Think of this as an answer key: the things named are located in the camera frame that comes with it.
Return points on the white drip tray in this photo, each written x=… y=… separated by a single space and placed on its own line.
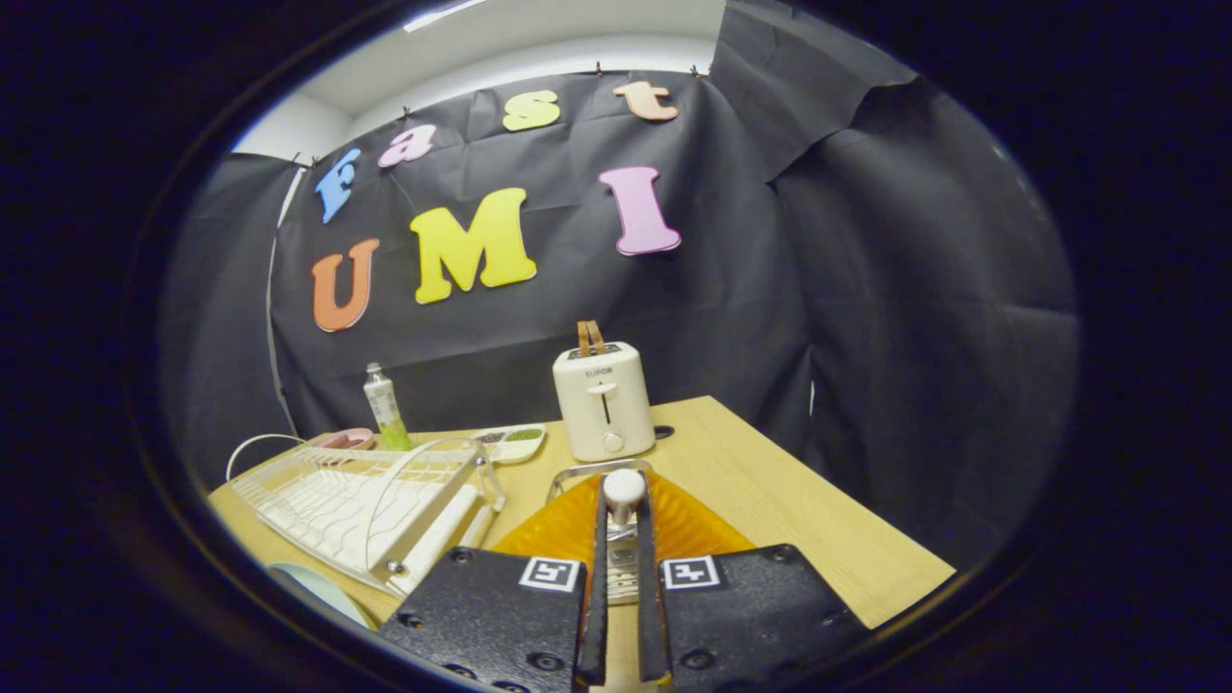
x=332 y=510

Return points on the white divided snack tray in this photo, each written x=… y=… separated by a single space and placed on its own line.
x=515 y=443

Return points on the black backdrop cloth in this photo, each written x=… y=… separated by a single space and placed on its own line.
x=914 y=337

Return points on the pink dish with food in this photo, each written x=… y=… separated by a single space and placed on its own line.
x=346 y=440

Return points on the cream toaster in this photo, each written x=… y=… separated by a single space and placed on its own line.
x=604 y=404

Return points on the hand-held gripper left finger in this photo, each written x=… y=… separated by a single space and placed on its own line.
x=491 y=616

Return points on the green drink bottle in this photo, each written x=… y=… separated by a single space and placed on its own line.
x=387 y=409

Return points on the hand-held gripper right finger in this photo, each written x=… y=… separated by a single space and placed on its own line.
x=751 y=616

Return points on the ceiling light panel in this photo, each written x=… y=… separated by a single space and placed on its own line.
x=443 y=13

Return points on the brown bread slice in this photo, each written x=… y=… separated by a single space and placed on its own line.
x=590 y=337

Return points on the pale green plate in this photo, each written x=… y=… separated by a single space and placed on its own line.
x=318 y=589

